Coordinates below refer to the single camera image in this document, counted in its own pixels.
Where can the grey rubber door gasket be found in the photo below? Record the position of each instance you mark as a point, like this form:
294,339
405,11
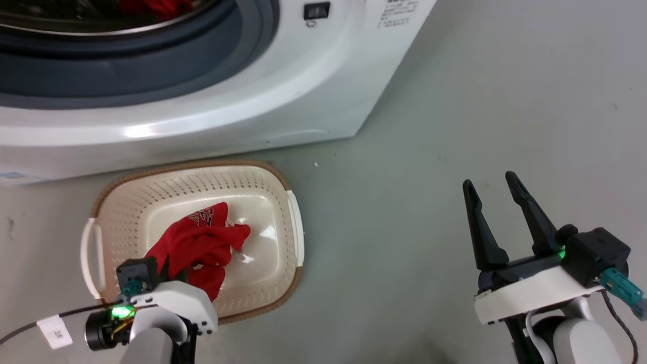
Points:
151,65

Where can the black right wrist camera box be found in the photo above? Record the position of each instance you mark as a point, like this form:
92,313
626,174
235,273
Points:
596,253

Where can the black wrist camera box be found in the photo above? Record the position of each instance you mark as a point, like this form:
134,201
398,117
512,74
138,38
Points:
136,273
596,253

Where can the teal camera connector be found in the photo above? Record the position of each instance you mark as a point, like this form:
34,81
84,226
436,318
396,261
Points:
133,289
624,290

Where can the black door latch socket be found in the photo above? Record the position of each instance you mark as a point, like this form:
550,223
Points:
317,10

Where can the printed label on washer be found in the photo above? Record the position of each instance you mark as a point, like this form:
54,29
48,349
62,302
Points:
398,12

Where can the teal right camera connector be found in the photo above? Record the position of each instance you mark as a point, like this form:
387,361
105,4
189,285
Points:
624,290

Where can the stainless steel washer drum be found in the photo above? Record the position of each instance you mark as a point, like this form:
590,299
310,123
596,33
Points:
60,17

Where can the teal left camera connector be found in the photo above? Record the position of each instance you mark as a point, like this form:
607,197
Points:
133,289

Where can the red cloth in drum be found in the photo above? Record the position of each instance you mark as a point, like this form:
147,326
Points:
162,7

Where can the cream perforated laundry basket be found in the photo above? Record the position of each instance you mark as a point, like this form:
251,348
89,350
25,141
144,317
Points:
151,192

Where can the white front-load washing machine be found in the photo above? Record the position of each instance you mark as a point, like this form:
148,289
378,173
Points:
323,91

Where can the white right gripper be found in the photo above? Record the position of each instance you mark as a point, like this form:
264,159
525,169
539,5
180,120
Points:
530,293

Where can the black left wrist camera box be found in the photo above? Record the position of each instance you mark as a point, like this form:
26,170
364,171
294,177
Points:
136,273

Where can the red garment with print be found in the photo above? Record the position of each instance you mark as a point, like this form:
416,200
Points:
202,242

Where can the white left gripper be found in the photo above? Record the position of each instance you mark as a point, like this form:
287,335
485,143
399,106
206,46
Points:
177,303

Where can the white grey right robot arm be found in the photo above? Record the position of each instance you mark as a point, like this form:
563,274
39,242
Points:
576,338

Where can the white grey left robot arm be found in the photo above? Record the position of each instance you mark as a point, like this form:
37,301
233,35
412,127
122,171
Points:
156,338

